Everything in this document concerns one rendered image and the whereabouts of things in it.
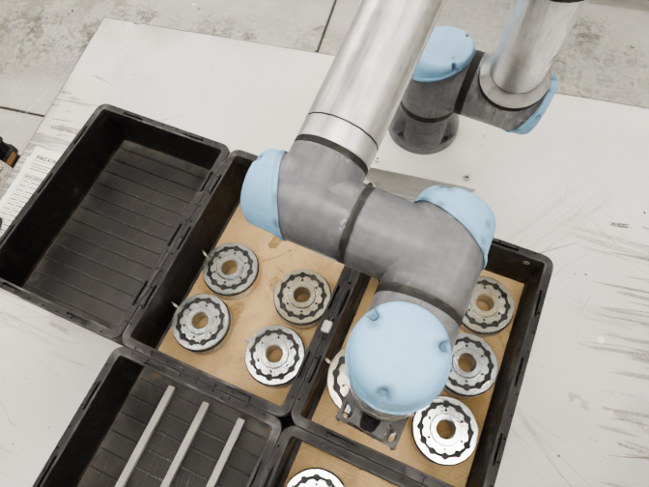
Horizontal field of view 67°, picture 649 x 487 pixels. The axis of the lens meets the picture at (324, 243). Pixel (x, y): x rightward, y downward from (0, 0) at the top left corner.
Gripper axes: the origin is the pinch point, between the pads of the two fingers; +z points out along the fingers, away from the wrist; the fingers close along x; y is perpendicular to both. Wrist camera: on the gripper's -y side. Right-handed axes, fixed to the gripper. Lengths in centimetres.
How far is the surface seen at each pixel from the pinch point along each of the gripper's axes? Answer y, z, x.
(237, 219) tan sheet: -18.3, 16.4, -39.6
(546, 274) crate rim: -28.5, 6.7, 15.5
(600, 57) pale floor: -182, 101, 24
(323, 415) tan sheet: 6.5, 16.3, -7.5
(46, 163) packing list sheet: -15, 29, -96
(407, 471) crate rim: 8.0, 6.4, 7.2
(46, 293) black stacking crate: 11, 16, -64
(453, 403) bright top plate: -4.5, 13.3, 10.4
